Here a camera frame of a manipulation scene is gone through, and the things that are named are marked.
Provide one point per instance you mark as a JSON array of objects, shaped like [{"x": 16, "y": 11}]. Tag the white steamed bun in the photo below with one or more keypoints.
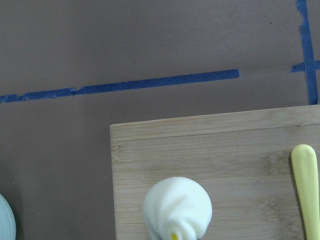
[{"x": 177, "y": 208}]

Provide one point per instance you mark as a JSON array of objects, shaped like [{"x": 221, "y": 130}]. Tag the light green bowl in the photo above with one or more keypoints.
[{"x": 7, "y": 221}]

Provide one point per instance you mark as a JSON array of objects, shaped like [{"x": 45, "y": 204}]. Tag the wooden cutting board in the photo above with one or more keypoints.
[{"x": 242, "y": 159}]

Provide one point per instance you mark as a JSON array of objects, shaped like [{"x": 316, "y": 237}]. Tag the yellow plastic knife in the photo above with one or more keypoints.
[{"x": 305, "y": 170}]

